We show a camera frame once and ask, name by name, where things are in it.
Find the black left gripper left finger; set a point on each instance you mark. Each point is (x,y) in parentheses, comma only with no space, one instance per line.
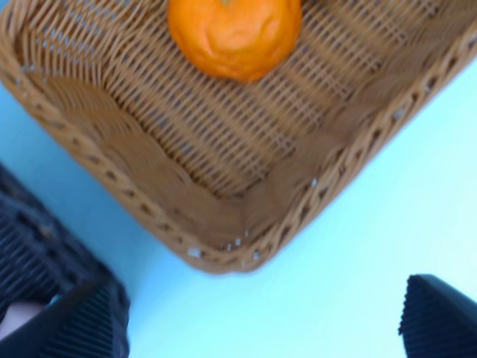
(89,321)

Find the orange wicker basket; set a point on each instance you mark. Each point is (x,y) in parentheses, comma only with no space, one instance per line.
(226,174)

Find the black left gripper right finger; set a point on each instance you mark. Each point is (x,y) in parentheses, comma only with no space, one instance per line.
(437,319)

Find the orange mandarin fruit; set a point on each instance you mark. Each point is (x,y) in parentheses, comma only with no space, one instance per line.
(238,40)

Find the dark brown wicker basket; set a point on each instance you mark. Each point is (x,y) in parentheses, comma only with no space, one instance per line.
(40,258)

